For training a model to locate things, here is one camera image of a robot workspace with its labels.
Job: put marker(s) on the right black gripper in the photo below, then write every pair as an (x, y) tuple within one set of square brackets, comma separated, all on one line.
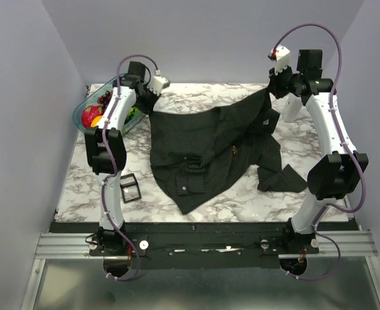
[(273, 86)]

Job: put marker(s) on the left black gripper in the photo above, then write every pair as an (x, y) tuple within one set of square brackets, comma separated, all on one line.
[(148, 108)]

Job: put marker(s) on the black pinstriped shirt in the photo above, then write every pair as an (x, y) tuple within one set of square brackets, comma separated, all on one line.
[(191, 157)]

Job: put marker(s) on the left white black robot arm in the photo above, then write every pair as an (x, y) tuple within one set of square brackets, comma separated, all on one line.
[(106, 152)]

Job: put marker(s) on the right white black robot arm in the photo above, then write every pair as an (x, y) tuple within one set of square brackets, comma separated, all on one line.
[(338, 171)]

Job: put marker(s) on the green apple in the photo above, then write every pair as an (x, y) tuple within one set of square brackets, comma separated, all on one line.
[(134, 111)]

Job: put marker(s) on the white bottle black cap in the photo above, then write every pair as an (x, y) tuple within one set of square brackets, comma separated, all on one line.
[(291, 109)]

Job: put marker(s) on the dark red grape bunch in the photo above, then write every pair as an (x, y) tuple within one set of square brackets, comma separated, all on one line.
[(105, 99)]

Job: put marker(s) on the teal transparent fruit bowl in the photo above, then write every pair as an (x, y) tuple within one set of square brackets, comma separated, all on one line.
[(86, 106)]

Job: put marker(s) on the orange yellow round fruit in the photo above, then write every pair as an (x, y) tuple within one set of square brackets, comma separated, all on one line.
[(95, 121)]

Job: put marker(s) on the pink dragon fruit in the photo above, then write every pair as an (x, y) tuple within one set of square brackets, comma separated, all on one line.
[(90, 113)]

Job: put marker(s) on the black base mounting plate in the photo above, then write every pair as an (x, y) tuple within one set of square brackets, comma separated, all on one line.
[(196, 245)]

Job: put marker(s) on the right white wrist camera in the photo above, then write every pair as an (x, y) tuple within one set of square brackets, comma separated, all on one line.
[(281, 57)]

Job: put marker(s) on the aluminium rail frame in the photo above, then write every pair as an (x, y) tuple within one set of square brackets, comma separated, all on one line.
[(335, 239)]

